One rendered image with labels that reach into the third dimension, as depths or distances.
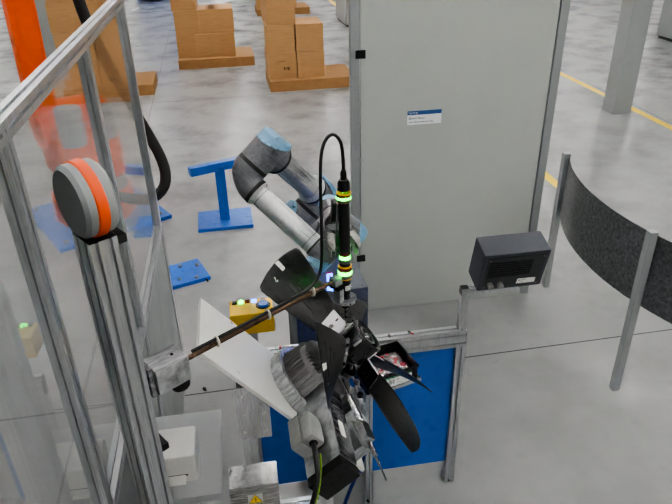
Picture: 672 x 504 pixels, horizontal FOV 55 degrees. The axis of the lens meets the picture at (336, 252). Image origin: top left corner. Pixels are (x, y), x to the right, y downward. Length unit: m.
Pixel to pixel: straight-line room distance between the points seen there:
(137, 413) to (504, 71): 2.88
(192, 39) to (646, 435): 9.02
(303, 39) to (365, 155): 5.64
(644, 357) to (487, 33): 2.06
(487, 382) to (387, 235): 1.06
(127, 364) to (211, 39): 9.59
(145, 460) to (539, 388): 2.52
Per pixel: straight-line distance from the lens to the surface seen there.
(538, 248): 2.51
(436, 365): 2.74
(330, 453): 1.76
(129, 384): 1.58
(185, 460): 2.04
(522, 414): 3.60
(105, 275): 1.41
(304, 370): 1.95
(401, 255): 4.10
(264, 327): 2.41
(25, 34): 5.45
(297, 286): 1.93
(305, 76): 9.39
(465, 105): 3.83
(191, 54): 11.00
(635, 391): 3.93
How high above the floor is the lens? 2.40
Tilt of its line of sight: 29 degrees down
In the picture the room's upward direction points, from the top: 1 degrees counter-clockwise
